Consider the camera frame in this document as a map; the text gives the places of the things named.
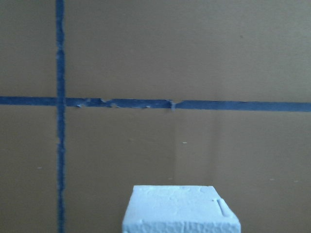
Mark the light blue block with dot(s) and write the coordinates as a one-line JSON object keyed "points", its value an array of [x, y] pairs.
{"points": [[178, 209]]}

